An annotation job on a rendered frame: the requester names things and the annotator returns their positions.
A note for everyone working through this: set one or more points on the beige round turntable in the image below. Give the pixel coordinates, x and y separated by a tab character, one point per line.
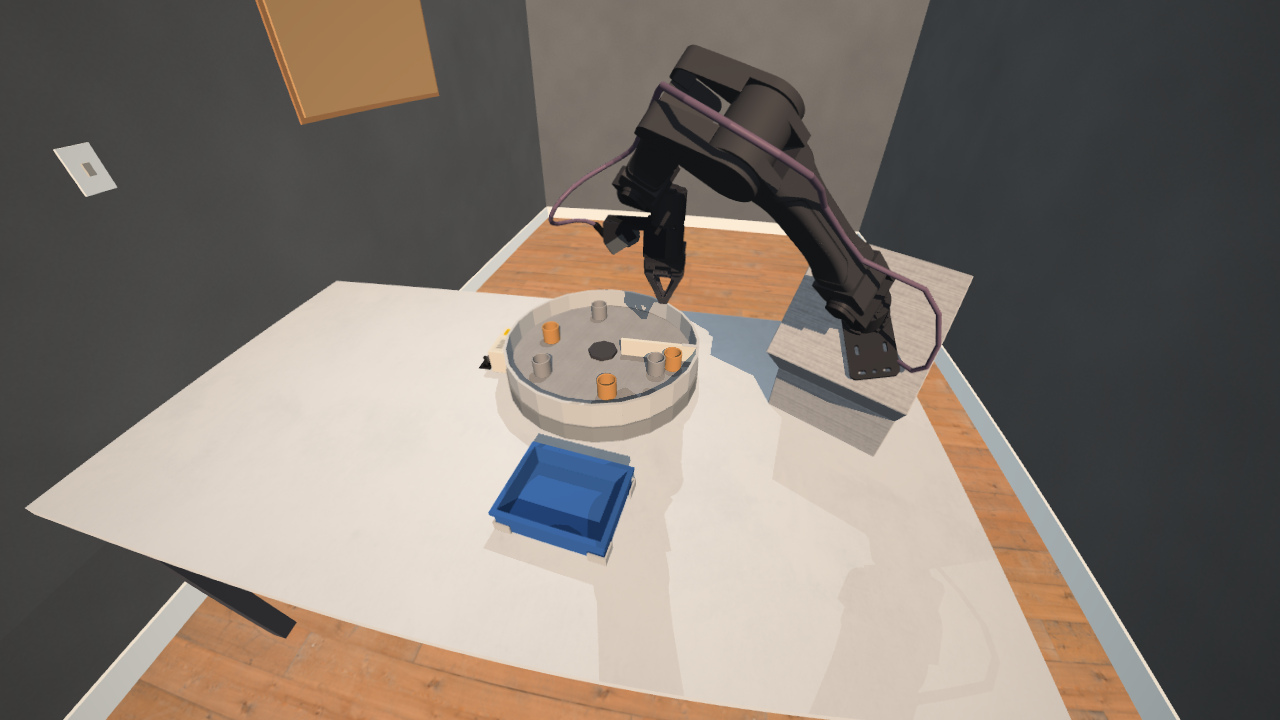
566	403

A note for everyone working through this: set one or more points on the blue open crate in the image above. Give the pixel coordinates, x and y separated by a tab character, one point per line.
564	498

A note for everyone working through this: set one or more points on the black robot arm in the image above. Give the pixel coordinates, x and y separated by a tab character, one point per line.
771	108

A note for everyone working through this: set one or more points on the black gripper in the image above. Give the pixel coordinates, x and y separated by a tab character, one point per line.
674	258

